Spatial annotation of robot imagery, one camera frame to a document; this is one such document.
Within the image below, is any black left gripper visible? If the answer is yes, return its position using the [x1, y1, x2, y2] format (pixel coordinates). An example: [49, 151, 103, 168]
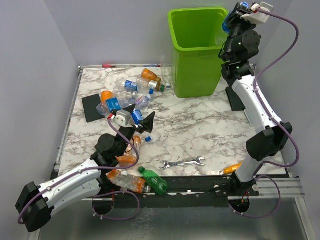
[116, 104, 155, 157]

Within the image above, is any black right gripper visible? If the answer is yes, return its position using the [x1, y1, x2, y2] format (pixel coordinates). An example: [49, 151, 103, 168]
[220, 2, 255, 59]

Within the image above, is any blue label water bottle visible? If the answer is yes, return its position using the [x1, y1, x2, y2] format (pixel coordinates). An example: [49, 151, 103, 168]
[215, 1, 249, 46]

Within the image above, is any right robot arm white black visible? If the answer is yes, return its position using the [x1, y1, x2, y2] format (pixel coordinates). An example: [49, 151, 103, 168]
[219, 2, 293, 196]

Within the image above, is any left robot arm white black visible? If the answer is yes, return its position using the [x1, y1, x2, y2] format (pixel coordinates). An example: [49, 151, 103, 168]
[15, 104, 156, 233]

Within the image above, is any green plastic bin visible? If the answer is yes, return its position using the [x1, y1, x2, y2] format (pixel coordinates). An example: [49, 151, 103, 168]
[167, 7, 228, 98]

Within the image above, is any tall clear bottle by bin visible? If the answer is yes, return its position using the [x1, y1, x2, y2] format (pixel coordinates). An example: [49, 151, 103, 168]
[159, 55, 173, 89]

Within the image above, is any clear bottle blue label back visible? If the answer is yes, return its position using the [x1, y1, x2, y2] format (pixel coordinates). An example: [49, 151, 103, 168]
[115, 78, 150, 94]

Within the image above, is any clear bottle light-blue label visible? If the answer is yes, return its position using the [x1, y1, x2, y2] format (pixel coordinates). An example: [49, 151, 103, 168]
[96, 97, 130, 117]

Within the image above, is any small orange bottle left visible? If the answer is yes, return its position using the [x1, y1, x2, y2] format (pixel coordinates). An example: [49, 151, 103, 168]
[101, 90, 113, 104]

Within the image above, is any orange juice bottle back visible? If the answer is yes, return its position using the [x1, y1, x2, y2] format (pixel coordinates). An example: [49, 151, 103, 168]
[141, 68, 161, 82]

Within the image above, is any crushed orange bottle front left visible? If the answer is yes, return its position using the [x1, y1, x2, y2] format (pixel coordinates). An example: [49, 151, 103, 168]
[116, 135, 141, 167]

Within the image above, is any black flat box left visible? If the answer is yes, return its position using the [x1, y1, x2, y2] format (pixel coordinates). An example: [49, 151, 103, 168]
[81, 94, 104, 123]

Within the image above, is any black flat box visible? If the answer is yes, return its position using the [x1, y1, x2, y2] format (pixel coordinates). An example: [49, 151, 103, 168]
[225, 86, 246, 112]
[81, 94, 104, 123]

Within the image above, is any silver open-end wrench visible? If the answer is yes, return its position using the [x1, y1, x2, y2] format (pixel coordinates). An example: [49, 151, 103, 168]
[159, 156, 206, 170]

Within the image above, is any red marker pen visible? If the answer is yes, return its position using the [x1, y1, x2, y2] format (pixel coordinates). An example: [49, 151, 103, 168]
[102, 64, 117, 69]

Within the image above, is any orange bottle at front edge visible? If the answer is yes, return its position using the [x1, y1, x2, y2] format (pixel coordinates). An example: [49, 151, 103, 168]
[106, 169, 151, 194]

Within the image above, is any green plastic bottle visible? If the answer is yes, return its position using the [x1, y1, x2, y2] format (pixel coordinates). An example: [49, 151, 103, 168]
[138, 166, 169, 195]

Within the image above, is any black flat box right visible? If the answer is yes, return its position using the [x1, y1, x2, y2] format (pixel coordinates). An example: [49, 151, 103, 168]
[225, 86, 246, 112]

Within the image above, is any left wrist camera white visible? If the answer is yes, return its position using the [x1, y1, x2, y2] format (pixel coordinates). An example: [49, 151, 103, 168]
[107, 109, 132, 128]

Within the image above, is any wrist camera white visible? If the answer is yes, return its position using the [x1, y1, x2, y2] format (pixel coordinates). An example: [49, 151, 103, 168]
[107, 109, 132, 128]
[240, 1, 274, 26]

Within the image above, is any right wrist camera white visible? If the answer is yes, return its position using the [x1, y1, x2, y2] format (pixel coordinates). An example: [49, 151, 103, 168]
[240, 1, 274, 26]

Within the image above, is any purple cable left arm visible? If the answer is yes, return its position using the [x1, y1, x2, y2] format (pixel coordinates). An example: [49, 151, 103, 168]
[17, 119, 140, 225]

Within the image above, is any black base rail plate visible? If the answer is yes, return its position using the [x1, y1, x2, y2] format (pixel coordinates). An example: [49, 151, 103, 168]
[81, 173, 301, 208]

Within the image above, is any orange handle screwdriver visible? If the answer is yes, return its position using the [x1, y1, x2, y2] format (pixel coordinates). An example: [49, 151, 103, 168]
[219, 161, 243, 175]

